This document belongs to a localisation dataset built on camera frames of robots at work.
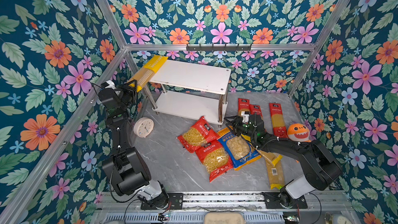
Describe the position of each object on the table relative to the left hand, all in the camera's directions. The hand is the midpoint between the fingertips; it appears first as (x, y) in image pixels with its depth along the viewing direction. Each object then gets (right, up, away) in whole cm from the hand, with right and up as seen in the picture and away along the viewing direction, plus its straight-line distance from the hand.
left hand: (136, 75), depth 72 cm
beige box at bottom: (+41, -63, -6) cm, 75 cm away
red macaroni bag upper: (+28, -31, +21) cm, 47 cm away
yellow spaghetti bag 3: (+69, -51, +8) cm, 86 cm away
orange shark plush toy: (+87, -30, +17) cm, 93 cm away
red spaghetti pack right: (+81, -25, +32) cm, 90 cm away
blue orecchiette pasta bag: (+52, -39, +15) cm, 66 cm away
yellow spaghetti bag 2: (+69, -43, +12) cm, 82 cm away
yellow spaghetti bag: (+1, +2, +6) cm, 7 cm away
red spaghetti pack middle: (+66, -17, +35) cm, 77 cm away
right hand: (+42, -22, +12) cm, 49 cm away
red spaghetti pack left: (+59, -14, +38) cm, 71 cm away
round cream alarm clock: (-6, -27, +21) cm, 35 cm away
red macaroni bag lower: (+38, -43, +11) cm, 59 cm away
